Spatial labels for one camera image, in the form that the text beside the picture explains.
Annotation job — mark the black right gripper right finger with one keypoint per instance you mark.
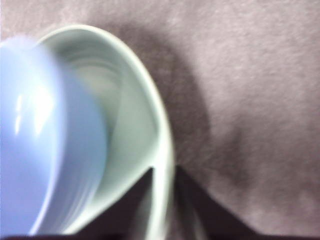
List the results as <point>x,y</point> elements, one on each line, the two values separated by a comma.
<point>217,225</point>

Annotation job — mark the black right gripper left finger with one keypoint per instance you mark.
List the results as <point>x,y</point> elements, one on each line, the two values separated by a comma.
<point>125,217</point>

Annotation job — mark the green round plate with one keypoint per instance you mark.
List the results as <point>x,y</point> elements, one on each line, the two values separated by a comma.
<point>135,120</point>

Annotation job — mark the blue ribbed bowl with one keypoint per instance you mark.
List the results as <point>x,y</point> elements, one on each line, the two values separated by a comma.
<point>37,140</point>

